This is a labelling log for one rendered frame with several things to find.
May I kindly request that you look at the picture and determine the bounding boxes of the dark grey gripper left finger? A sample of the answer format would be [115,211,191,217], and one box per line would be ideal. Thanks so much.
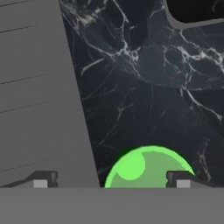
[0,170,60,189]

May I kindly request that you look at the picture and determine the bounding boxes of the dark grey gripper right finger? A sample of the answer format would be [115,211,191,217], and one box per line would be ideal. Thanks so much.
[165,170,224,189]

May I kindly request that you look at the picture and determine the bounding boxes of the green cup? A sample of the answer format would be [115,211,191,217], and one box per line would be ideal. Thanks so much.
[103,144,196,189]

